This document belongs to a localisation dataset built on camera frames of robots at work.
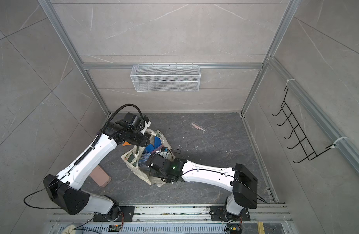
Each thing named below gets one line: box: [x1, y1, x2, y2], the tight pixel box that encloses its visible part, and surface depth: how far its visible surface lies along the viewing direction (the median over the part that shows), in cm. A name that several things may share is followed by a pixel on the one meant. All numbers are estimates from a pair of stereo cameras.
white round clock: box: [62, 224, 77, 234], surface depth 67 cm
